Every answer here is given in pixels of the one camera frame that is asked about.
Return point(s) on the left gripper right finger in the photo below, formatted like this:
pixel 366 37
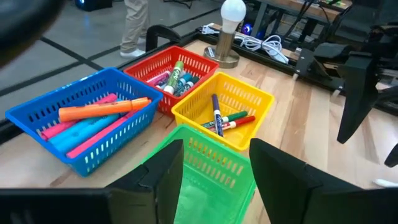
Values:
pixel 280 186

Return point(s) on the wooden top desk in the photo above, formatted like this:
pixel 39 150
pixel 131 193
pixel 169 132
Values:
pixel 311 11

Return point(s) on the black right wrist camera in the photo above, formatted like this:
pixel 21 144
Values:
pixel 332 51

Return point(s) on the black office chair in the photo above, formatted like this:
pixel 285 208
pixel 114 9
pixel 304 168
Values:
pixel 360 18

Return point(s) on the yellow plastic basket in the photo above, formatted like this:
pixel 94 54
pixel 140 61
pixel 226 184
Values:
pixel 242 93

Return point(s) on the person's legs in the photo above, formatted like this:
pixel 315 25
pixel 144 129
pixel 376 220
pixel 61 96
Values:
pixel 135 25

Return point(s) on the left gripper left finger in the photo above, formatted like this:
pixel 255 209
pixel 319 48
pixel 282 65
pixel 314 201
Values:
pixel 155 186

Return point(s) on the blue Sharpie highlighter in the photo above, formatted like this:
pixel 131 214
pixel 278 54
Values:
pixel 90 124
pixel 68 144

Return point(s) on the orange Sharpie highlighter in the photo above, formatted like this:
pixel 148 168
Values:
pixel 99 109

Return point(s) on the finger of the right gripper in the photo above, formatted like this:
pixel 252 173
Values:
pixel 393 155
pixel 357 93

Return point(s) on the dark-blue-cap thin white marker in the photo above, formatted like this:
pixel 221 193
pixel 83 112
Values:
pixel 217 115

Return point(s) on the white bulb lamp wooden base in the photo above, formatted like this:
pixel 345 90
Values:
pixel 231 12

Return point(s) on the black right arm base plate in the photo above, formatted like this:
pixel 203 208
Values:
pixel 311 68

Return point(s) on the teal Expo marker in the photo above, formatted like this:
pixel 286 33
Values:
pixel 183 81

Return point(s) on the pink highlighter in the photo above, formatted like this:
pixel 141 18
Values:
pixel 99 137
pixel 56 130

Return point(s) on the green plastic basket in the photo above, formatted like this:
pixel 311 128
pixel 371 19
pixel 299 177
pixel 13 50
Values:
pixel 211 193

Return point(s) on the green-cap thin white marker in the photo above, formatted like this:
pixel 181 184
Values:
pixel 236 116

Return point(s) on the magenta Expo marker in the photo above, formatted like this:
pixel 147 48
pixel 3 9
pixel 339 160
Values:
pixel 158 78

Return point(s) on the black clamp hook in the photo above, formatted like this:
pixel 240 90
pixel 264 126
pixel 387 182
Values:
pixel 161 31

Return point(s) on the black computer tower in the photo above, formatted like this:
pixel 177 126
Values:
pixel 93 3

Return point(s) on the red plastic basket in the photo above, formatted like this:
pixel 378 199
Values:
pixel 192 62

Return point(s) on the dark green Expo marker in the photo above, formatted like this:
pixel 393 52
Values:
pixel 185 89

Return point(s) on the blue plastic basket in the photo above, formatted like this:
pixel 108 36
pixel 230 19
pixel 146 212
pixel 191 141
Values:
pixel 93 84

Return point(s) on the red-cap thin white marker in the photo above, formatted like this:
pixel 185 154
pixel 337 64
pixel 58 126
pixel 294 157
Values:
pixel 242 121

